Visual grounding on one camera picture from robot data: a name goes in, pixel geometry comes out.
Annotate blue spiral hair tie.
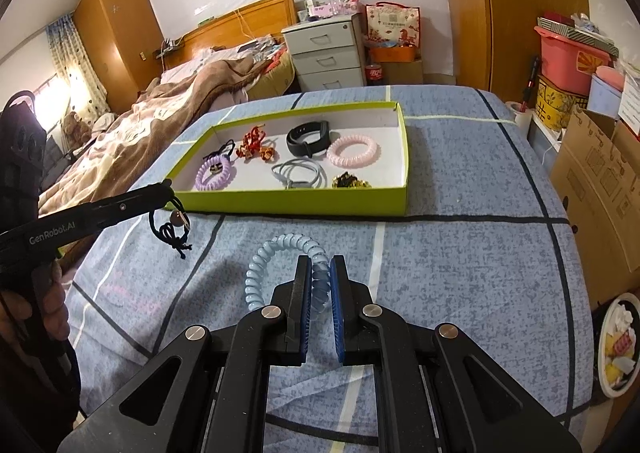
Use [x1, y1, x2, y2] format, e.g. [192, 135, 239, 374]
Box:
[243, 232, 333, 315]

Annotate gold black hair clip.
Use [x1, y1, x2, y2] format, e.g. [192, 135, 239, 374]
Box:
[332, 172, 371, 189]

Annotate grey elastic hair band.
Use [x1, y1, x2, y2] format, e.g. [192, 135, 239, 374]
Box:
[271, 158, 326, 190]

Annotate black hair tie with charm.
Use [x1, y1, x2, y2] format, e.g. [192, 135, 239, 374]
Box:
[147, 197, 194, 260]

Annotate pink spiral hair tie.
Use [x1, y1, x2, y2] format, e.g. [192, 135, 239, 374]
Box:
[325, 134, 381, 170]

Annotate black wristband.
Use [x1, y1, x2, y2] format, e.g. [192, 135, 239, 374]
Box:
[286, 121, 331, 158]

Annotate purple spiral hair tie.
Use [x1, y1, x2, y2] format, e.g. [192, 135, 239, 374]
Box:
[193, 154, 234, 192]

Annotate red gold knot ornament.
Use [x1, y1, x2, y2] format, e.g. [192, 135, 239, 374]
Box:
[235, 125, 277, 163]

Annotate left hand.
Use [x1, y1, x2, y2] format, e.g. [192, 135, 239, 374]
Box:
[1, 261, 70, 346]

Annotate brown blanket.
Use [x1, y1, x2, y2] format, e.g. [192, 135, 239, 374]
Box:
[39, 57, 268, 216]

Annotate green white shallow box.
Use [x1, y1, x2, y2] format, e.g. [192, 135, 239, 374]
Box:
[168, 101, 409, 217]

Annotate blue plaid bedsheet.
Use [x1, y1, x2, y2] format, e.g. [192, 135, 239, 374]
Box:
[67, 86, 593, 437]

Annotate floral curtain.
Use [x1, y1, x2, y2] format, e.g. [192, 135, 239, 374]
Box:
[46, 13, 111, 126]

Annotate cola bottle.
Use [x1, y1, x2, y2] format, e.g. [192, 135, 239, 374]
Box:
[364, 63, 384, 86]

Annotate wooden wardrobe left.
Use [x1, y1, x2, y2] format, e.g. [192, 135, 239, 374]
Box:
[73, 0, 163, 114]

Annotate grey three-drawer cabinet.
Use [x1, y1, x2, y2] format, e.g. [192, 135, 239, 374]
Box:
[281, 13, 366, 92]

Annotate orange box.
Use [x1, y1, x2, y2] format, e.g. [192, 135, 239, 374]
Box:
[369, 46, 416, 63]

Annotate toilet paper roll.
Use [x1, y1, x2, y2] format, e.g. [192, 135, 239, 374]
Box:
[506, 101, 534, 138]

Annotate red white shopping bag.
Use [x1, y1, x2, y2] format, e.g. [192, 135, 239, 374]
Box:
[364, 2, 421, 48]

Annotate yellow patterned box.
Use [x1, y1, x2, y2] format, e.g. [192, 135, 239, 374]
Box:
[536, 75, 588, 132]

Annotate large cardboard box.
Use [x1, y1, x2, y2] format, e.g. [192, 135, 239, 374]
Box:
[550, 109, 640, 309]

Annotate trash bin with litter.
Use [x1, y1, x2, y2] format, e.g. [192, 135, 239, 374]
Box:
[592, 293, 639, 399]

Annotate wooden headboard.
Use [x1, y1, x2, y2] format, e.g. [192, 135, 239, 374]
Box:
[164, 0, 298, 70]

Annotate pink plastic bin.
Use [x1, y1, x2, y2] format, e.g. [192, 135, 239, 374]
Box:
[534, 26, 612, 96]

